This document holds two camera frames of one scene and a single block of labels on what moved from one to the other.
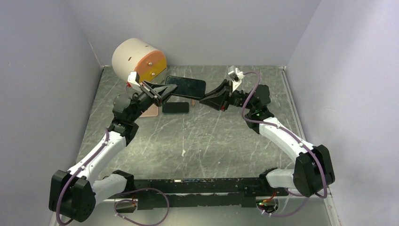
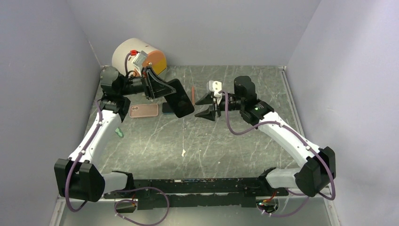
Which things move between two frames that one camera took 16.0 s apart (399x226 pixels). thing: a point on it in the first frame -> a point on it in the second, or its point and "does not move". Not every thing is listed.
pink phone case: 152,111 does not move
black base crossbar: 203,192 does not move
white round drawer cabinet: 134,55 does not move
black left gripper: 156,92 -> 154,86
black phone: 187,87 -> 180,101
